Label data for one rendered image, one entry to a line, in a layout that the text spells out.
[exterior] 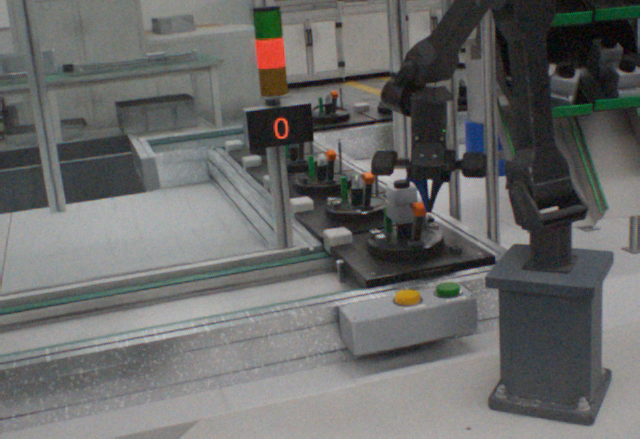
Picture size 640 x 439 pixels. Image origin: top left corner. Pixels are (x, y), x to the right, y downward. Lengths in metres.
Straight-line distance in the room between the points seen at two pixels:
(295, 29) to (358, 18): 0.80
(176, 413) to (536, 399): 0.52
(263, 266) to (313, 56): 8.98
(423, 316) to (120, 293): 0.55
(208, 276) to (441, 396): 0.52
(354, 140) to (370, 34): 8.02
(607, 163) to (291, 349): 0.73
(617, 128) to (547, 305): 0.68
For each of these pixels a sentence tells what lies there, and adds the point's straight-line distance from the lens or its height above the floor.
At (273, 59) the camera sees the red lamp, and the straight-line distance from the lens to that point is 1.55.
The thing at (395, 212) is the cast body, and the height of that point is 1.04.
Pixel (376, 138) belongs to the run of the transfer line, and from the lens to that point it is 2.80.
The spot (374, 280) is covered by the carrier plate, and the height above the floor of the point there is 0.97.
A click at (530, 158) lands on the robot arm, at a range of 1.19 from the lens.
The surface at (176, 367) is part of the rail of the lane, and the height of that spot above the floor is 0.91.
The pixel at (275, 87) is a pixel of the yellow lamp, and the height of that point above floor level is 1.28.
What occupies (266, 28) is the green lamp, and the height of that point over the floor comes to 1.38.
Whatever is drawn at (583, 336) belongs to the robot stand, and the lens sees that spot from 1.22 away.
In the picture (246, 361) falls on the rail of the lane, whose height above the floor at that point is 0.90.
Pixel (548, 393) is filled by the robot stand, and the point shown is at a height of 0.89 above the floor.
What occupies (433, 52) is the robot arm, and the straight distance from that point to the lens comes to 1.35.
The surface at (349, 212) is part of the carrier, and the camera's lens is 1.77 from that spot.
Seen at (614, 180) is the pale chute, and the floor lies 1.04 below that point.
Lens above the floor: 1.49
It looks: 16 degrees down
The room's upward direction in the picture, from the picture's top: 5 degrees counter-clockwise
